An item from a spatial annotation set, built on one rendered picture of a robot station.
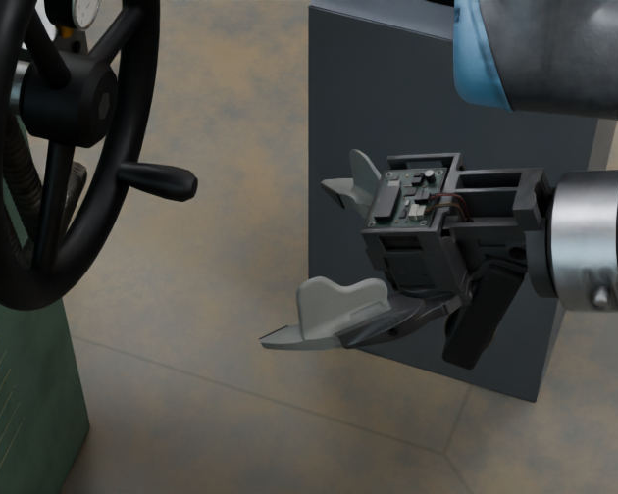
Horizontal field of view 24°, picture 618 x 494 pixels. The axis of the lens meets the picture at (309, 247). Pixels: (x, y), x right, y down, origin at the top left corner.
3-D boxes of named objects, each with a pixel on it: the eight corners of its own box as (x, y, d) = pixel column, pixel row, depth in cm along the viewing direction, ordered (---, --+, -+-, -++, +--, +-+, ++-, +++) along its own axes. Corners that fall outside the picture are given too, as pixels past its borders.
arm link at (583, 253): (655, 235, 95) (634, 349, 89) (583, 237, 97) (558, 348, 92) (630, 139, 89) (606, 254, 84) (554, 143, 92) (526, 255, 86)
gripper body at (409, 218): (379, 153, 96) (554, 144, 91) (415, 239, 102) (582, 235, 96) (348, 236, 91) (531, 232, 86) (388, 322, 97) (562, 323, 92)
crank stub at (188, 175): (187, 197, 103) (197, 166, 104) (113, 179, 104) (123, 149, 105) (193, 210, 105) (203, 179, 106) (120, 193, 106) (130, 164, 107)
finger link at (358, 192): (332, 115, 103) (409, 164, 97) (357, 172, 107) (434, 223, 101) (298, 140, 103) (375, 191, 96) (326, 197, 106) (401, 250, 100)
